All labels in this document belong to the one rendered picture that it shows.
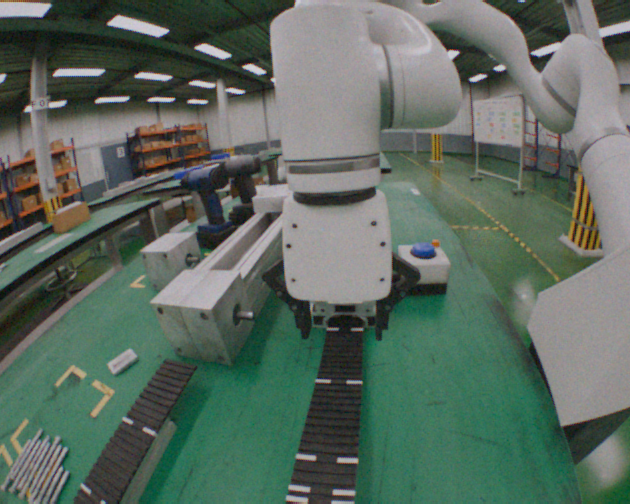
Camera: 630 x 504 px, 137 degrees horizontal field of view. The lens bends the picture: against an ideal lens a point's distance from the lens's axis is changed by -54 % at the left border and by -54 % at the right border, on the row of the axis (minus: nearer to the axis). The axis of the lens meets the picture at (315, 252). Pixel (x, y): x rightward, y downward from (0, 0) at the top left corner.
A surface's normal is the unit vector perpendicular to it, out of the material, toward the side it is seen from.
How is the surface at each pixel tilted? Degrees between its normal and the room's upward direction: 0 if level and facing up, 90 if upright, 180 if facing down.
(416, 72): 83
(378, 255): 89
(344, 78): 89
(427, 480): 0
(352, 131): 91
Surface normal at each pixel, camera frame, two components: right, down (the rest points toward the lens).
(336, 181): 0.02, 0.41
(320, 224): -0.21, 0.36
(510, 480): -0.09, -0.91
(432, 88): -0.11, 0.57
